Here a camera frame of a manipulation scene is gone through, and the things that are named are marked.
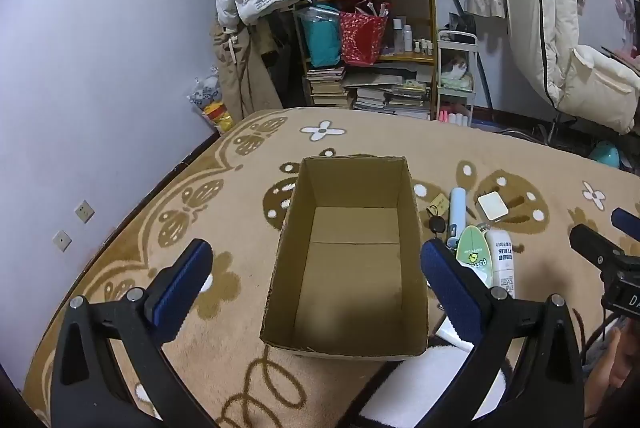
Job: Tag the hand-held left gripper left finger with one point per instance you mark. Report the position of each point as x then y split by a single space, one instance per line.
182 280

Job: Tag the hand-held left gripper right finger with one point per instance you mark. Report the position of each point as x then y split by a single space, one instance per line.
450 290

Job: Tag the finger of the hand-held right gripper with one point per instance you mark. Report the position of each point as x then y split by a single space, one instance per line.
595 243
627 219

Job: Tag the green oval gadget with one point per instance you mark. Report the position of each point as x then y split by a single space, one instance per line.
474 253

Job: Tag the white tube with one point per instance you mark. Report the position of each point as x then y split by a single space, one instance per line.
502 263

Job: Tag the black car key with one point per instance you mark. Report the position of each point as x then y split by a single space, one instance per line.
436 225

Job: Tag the light blue power bank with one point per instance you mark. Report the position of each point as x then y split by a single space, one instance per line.
457 213

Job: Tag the yellow key tag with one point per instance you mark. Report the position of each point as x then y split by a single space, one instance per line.
438 202

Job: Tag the white wall charger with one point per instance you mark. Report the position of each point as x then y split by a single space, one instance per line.
492 206

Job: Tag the brown cardboard box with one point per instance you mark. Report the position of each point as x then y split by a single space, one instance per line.
350 268

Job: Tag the person's right hand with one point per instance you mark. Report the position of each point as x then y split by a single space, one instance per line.
612 358

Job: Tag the teal round object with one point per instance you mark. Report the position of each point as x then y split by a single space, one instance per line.
605 154

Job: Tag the plush toy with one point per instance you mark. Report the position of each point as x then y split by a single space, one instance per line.
212 101

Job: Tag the stack of magazines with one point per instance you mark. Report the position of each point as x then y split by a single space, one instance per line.
395 101

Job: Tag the cream folding chair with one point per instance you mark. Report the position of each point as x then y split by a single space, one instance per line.
560 18

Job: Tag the white trolley cart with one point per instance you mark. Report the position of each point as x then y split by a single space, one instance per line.
455 78

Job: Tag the beige hanging coat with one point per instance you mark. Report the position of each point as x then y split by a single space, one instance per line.
245 73

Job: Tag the stack of old books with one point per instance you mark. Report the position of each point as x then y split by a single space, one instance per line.
327 87

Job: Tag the row of small bottles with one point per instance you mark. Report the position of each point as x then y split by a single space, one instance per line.
412 39

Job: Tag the red gift bag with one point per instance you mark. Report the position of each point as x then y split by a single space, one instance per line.
362 38

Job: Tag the teal bag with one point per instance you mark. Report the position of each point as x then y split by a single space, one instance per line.
320 36

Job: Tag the white wall socket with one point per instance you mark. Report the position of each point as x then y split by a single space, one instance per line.
62 241
84 211

